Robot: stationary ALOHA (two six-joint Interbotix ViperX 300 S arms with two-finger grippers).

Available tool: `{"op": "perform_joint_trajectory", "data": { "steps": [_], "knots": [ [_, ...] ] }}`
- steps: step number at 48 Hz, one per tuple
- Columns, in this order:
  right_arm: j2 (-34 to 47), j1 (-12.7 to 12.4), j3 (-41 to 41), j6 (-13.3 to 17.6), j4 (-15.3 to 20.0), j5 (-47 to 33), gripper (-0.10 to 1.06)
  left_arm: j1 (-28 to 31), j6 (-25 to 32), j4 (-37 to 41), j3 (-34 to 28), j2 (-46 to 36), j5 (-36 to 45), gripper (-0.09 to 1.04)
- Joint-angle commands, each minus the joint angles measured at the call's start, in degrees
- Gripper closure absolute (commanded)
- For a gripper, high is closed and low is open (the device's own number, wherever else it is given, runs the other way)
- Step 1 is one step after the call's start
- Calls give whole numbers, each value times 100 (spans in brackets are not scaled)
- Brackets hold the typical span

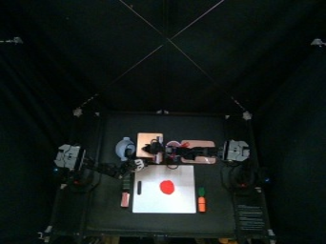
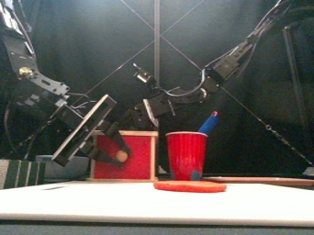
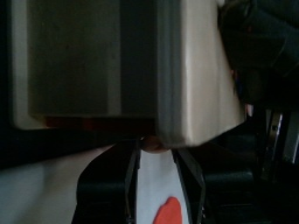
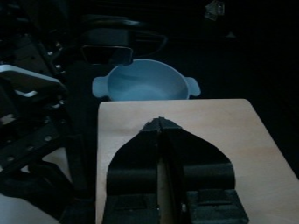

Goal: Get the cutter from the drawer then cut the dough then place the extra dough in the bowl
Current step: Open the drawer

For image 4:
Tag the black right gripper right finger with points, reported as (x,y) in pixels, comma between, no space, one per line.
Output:
(201,166)

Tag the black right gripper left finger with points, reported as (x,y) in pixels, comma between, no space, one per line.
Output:
(133,163)

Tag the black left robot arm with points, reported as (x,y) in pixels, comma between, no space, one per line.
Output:
(30,128)

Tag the light wooden cutting board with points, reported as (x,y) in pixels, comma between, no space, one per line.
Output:
(248,151)

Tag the small grey hanging tag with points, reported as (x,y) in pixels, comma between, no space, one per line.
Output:
(214,9)

